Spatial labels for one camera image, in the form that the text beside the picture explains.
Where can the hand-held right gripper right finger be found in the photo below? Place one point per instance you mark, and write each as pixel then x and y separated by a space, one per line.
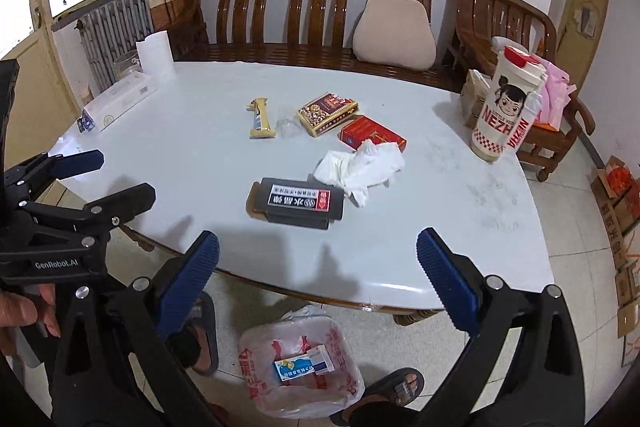
pixel 445 282

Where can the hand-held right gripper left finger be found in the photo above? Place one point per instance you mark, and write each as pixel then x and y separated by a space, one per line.
pixel 192 279

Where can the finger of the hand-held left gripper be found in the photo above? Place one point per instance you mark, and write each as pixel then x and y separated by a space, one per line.
pixel 130 199
pixel 75 162

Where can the black box with label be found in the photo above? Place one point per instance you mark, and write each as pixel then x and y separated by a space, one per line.
pixel 300 202

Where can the white tissue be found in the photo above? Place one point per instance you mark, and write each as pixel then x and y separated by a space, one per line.
pixel 365 169

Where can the yellow snack wrapper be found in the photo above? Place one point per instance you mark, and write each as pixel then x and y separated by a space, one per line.
pixel 261 117

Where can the red box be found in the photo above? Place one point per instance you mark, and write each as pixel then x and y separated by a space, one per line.
pixel 370 134

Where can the clear plastic packaging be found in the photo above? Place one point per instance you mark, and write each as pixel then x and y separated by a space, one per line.
pixel 290 124

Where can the yellow brown snack box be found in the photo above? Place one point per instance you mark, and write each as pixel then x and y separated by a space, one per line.
pixel 327 113

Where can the person's left hand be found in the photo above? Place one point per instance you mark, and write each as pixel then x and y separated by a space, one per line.
pixel 17 312

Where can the small blue packet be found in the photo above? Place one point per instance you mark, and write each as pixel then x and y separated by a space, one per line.
pixel 87 124

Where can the person's left foot in sandal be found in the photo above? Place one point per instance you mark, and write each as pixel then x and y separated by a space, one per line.
pixel 202 347

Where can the person's foot in sandal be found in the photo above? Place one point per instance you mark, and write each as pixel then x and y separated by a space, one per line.
pixel 202 347
pixel 395 389

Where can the long white box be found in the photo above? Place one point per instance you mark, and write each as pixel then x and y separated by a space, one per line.
pixel 120 99

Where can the yellow framed window door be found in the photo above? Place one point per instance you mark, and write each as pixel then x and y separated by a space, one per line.
pixel 35 72

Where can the clear glass jar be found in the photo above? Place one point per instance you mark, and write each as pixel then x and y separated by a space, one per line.
pixel 125 67

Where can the person's right foot in sandal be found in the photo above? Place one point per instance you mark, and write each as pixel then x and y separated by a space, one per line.
pixel 395 389

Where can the grey radiator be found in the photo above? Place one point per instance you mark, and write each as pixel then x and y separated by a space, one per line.
pixel 115 37

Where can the blue yellow small box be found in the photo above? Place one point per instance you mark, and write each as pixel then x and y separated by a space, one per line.
pixel 292 369

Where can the white paper towel roll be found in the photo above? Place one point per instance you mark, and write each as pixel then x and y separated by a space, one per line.
pixel 155 52

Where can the white blue small box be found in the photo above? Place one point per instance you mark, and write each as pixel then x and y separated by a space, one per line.
pixel 322 359

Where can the large white printed cup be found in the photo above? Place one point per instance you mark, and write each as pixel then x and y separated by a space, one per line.
pixel 505 112

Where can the plain cardboard box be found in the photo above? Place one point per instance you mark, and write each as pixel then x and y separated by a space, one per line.
pixel 629 287
pixel 630 319

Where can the beige paper bag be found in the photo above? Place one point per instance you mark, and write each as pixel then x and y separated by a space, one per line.
pixel 475 97

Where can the brown wooden bench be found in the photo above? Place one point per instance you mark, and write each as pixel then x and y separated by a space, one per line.
pixel 260 52

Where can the open cardboard box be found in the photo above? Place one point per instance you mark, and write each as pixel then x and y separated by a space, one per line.
pixel 617 187

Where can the flat cardboard sheet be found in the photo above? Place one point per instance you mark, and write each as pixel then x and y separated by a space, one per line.
pixel 632 352

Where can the pink plastic bag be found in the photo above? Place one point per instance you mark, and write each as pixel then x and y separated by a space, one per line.
pixel 555 97

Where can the beige seat cushion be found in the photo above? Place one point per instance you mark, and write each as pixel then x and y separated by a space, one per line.
pixel 395 32

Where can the brown wooden armchair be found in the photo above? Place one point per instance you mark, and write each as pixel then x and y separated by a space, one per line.
pixel 505 14

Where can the paper note on door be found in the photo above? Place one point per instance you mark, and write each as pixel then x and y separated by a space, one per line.
pixel 589 19

